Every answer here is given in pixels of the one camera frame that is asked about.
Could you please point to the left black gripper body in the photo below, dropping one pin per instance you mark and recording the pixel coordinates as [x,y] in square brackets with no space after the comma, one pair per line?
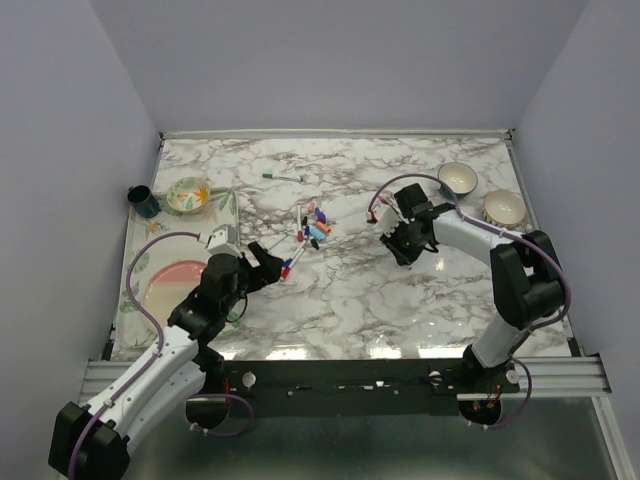
[253,278]

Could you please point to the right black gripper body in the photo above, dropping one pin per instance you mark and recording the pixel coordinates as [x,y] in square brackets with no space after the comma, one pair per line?
[403,243]

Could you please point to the black marker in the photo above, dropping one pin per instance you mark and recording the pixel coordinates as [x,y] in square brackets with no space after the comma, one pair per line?
[277,242]

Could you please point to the blue capped marker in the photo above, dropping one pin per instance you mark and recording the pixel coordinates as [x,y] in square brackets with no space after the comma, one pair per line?
[295,254]

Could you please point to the light blue highlighter cap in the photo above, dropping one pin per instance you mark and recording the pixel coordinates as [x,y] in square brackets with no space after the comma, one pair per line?
[317,234]

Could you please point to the orange highlighter cap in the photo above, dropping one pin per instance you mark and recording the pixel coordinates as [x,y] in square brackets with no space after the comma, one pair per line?
[323,227]

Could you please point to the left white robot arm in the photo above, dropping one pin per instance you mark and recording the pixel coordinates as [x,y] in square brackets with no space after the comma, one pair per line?
[96,441]

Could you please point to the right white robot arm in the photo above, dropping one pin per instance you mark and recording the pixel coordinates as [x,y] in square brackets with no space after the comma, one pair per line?
[530,290]

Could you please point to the pink ceramic plate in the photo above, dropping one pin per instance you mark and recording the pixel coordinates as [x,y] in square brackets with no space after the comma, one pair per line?
[169,287]

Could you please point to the white ceramic bowl blue rim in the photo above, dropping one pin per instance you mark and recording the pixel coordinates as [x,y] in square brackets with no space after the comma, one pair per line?
[459,177]

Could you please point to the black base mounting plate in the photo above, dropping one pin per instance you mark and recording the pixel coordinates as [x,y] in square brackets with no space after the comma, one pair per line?
[339,388]

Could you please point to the floral ceramic bowl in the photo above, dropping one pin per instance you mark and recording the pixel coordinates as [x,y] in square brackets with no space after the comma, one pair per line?
[188,196]

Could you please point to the green capped marker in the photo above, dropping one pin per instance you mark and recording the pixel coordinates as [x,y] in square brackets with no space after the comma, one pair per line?
[298,179]

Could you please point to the dark blue metal cup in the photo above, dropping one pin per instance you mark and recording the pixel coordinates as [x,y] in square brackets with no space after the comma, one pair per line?
[143,201]

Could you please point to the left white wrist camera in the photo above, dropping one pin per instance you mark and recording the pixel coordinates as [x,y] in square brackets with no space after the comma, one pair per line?
[222,240]

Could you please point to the aluminium frame rail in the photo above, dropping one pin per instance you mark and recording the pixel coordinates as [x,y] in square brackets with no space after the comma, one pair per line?
[567,377]

